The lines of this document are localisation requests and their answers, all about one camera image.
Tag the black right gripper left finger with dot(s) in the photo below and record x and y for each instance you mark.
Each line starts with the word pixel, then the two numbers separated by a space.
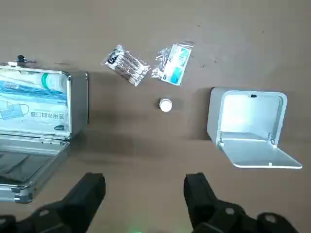
pixel 80 206

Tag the aluminium medical kit case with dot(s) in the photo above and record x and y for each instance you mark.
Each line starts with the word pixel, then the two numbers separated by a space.
pixel 80 102

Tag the small white medicine bottle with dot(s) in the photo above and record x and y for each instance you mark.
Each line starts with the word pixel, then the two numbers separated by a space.
pixel 165 104

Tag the clear packet of gloves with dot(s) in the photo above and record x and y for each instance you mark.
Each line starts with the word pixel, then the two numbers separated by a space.
pixel 177 65

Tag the iodophor cotton swab packet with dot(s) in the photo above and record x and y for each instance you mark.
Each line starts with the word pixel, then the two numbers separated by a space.
pixel 126 65

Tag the white medical waste bin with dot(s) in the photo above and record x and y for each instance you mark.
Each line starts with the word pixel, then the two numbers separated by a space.
pixel 247 114

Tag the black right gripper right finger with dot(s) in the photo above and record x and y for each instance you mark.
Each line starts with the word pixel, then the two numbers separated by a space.
pixel 204 208

